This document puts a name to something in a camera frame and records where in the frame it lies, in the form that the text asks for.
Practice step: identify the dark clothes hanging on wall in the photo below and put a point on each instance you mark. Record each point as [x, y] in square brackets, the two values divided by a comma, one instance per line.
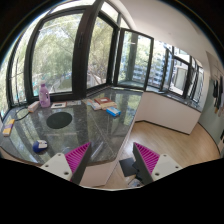
[218, 95]

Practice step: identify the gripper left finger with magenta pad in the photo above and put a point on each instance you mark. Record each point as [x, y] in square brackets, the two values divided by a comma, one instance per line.
[70, 166]

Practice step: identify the yellow and purple box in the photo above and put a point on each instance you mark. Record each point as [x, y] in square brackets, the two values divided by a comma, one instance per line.
[8, 128]

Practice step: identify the light patterned booklet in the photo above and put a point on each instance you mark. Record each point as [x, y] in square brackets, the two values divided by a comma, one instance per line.
[94, 105]

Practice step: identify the flat pink framed card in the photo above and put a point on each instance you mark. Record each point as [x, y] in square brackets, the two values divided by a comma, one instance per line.
[57, 105]

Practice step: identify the open black framed window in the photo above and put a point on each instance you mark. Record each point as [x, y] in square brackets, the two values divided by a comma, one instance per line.
[133, 60]

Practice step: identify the small beige box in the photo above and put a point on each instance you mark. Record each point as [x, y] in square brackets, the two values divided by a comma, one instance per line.
[33, 106]

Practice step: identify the pink detergent bottle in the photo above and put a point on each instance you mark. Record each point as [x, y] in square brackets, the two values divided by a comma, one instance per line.
[44, 96]

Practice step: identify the black object on floor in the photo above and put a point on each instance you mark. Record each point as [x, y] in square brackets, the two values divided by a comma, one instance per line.
[130, 168]

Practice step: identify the red book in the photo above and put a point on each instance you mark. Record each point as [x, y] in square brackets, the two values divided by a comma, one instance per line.
[102, 100]

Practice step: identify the blue box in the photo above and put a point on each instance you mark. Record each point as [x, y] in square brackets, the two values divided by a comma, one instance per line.
[113, 111]

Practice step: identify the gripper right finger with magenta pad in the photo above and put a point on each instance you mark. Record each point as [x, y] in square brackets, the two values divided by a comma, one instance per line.
[152, 166]

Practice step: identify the round black mouse pad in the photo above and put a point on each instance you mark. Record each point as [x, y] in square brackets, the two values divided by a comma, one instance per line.
[59, 120]

